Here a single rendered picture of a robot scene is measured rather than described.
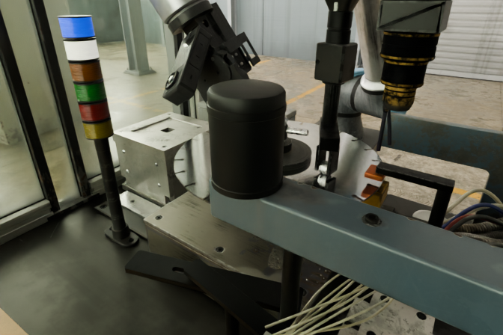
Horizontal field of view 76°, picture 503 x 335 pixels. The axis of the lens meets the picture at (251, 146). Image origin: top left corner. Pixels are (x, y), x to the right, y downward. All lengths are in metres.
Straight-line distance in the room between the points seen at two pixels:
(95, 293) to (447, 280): 0.52
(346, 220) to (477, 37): 6.13
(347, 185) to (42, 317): 0.49
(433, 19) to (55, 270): 0.67
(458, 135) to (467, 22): 5.73
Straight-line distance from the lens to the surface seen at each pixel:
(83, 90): 0.57
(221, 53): 0.47
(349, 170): 0.50
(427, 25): 0.39
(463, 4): 6.30
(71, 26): 0.55
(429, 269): 0.22
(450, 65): 6.39
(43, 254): 0.74
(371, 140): 1.16
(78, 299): 0.63
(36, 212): 0.81
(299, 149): 0.52
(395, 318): 0.40
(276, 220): 0.25
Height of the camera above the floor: 1.18
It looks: 25 degrees down
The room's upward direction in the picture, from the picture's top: straight up
